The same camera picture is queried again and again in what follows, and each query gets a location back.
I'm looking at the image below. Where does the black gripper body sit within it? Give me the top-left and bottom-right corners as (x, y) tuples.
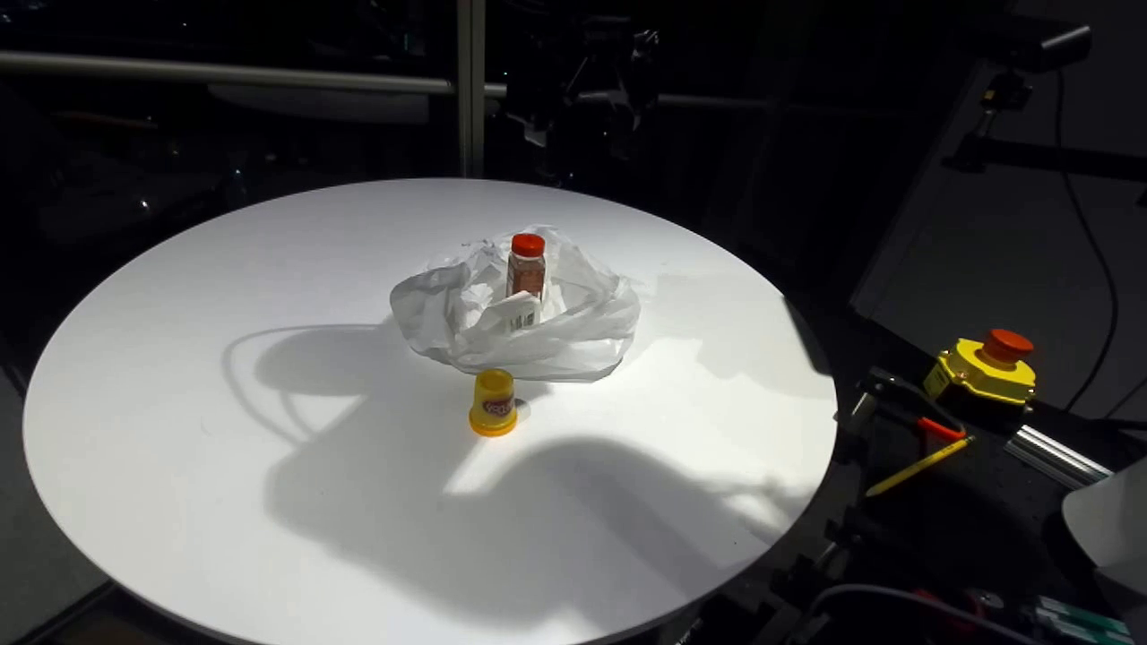
(498, 14), (666, 153)

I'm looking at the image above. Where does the red-capped spice jar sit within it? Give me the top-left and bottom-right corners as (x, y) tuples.
(506, 228), (553, 303)

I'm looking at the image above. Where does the white plastic bag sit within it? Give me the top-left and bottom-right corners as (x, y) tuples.
(385, 237), (643, 382)

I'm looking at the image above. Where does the small yellow container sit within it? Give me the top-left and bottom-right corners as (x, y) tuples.
(465, 365), (524, 439)

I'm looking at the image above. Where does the horizontal metal railing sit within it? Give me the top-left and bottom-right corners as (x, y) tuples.
(0, 48), (531, 100)

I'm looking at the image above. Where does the yellow emergency stop button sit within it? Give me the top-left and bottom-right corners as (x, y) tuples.
(922, 327), (1041, 414)

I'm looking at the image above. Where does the yellow pencil-like rod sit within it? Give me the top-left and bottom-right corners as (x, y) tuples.
(863, 429), (978, 501)

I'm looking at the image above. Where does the aluminium extrusion bar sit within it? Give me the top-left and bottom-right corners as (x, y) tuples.
(1003, 418), (1119, 492)

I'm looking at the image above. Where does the white rounded object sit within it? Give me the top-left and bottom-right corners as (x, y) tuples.
(1058, 454), (1147, 597)

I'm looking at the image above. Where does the thin vertical metal post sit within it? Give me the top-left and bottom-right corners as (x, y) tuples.
(451, 0), (490, 183)

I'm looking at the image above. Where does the black camera stand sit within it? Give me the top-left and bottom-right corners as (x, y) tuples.
(940, 18), (1147, 186)

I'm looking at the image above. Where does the red clamp handle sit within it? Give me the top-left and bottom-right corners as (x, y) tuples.
(915, 412), (970, 451)

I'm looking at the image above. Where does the thin black hanging cable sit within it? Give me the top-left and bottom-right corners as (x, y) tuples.
(1046, 69), (1126, 414)

